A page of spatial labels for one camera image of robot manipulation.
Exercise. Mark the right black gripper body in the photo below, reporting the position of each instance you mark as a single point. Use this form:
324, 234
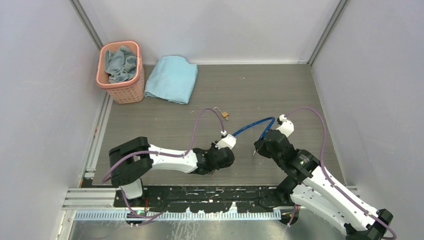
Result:
263, 149

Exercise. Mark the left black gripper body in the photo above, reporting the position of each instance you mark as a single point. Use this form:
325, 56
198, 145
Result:
213, 148

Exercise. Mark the blue cable bike lock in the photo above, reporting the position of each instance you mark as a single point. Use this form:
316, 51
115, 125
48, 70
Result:
271, 120

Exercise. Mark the small brass padlock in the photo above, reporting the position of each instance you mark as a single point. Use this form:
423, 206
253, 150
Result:
225, 115

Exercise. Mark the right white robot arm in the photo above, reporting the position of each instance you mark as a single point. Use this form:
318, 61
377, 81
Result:
310, 185

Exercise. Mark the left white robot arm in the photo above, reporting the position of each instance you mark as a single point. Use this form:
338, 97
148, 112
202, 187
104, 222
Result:
131, 160

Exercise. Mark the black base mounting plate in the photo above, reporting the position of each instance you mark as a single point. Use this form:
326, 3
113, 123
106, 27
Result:
212, 199

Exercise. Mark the folded light blue towel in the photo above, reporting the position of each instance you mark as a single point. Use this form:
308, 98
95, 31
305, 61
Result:
173, 79

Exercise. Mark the pink plastic laundry basket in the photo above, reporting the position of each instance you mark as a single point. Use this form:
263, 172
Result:
130, 91

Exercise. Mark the grey-blue cloth in basket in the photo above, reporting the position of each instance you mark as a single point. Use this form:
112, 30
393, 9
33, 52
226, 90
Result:
120, 65

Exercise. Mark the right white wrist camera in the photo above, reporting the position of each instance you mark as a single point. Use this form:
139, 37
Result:
285, 126

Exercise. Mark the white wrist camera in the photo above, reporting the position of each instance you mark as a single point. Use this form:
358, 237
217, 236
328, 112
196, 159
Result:
226, 141
285, 126

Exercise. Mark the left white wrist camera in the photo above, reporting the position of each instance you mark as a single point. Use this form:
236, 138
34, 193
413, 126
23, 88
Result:
226, 141

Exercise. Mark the aluminium frame rail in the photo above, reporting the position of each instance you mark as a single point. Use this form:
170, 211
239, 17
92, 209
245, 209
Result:
89, 198

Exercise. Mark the white slotted cable duct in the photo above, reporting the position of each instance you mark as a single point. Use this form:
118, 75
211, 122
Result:
125, 215

